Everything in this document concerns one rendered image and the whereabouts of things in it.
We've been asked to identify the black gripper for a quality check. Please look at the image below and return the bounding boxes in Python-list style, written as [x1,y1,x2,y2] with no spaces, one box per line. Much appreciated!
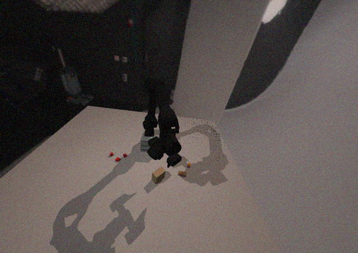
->
[148,136,182,168]

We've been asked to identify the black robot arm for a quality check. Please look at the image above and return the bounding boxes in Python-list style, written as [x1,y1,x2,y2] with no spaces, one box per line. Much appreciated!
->
[143,78,182,160]

